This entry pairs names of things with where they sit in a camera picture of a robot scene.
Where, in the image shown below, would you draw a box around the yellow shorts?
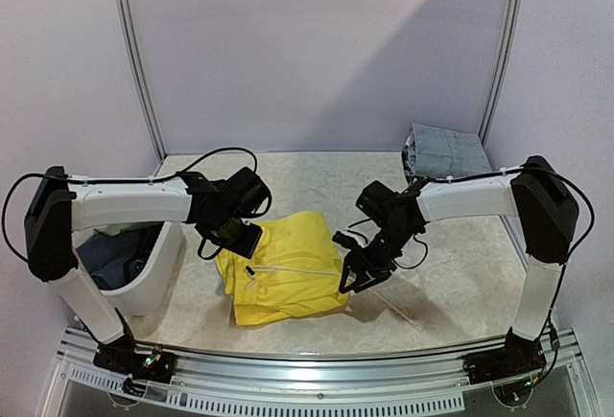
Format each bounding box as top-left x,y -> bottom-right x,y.
215,211 -> 349,327

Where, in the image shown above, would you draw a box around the white laundry basket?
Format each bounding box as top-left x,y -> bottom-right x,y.
94,222 -> 184,316

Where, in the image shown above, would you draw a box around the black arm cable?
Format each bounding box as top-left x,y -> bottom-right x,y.
1,147 -> 272,265
349,165 -> 596,341

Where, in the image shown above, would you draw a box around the aluminium corner post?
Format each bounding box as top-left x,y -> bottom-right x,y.
478,0 -> 522,147
116,0 -> 168,162

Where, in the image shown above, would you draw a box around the aluminium front rail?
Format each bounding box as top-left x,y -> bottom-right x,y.
43,328 -> 599,416

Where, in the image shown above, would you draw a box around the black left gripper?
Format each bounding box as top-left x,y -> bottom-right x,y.
204,213 -> 262,258

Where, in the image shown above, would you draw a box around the left aluminium corner post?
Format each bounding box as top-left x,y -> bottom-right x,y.
116,0 -> 168,162

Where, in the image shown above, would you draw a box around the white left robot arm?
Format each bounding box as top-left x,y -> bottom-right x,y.
24,166 -> 272,373

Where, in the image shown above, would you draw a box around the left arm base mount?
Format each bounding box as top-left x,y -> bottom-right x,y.
93,334 -> 177,383

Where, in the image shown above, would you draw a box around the right aluminium corner post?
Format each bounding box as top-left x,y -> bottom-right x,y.
478,0 -> 522,147

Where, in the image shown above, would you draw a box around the grey button-up shirt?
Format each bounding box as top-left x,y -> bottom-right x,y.
405,123 -> 491,178

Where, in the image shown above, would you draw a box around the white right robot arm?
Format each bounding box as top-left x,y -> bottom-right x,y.
333,155 -> 579,375

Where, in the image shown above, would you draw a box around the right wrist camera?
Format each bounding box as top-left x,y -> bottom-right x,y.
332,229 -> 368,250

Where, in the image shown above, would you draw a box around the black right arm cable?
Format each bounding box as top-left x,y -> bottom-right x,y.
349,165 -> 596,341

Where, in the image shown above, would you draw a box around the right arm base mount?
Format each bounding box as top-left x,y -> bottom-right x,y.
462,326 -> 560,387

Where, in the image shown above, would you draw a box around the olive green garment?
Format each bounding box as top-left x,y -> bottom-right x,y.
94,223 -> 139,237

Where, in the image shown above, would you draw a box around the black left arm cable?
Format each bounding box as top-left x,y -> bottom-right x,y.
1,147 -> 272,265

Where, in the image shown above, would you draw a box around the black white patterned garment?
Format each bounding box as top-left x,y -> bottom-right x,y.
401,144 -> 420,184

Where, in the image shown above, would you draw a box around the navy blue garment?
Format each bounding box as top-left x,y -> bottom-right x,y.
77,228 -> 158,290

